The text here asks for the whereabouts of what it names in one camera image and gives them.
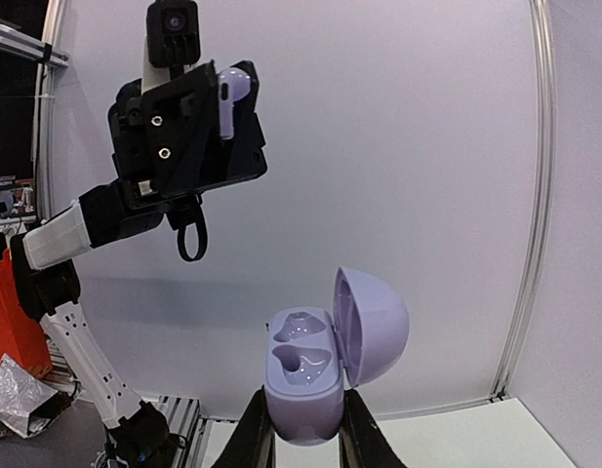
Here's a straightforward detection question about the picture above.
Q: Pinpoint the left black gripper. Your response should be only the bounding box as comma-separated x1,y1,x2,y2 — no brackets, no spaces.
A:
108,60,267,210

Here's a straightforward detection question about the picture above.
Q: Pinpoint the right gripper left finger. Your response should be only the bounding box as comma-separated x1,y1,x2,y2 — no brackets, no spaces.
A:
212,388,274,468

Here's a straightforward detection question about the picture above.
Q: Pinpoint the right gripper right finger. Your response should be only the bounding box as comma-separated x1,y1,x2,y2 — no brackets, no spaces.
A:
339,389,407,468

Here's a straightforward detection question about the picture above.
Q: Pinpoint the purple earbud charging case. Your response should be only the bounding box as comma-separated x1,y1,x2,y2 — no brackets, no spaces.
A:
263,267,410,447

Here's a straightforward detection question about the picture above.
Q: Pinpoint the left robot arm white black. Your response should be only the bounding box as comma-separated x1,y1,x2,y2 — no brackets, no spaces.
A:
10,60,267,467

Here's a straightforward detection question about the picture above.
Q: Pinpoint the silver foil bag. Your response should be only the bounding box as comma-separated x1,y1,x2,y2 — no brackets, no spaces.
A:
0,354,71,439

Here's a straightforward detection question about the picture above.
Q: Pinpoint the orange shopping bag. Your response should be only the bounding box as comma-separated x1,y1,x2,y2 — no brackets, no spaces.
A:
0,249,53,379

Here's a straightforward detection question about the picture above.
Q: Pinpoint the aluminium front rail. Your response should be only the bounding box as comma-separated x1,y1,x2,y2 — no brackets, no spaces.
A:
45,338,237,467

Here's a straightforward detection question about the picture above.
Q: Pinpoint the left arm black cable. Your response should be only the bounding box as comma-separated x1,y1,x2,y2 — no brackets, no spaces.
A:
176,194,209,263

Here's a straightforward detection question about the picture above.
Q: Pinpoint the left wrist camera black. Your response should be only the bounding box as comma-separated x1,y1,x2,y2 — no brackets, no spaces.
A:
145,0,201,68

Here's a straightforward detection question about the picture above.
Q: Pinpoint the left aluminium frame post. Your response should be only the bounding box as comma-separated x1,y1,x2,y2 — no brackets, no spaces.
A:
490,0,560,404

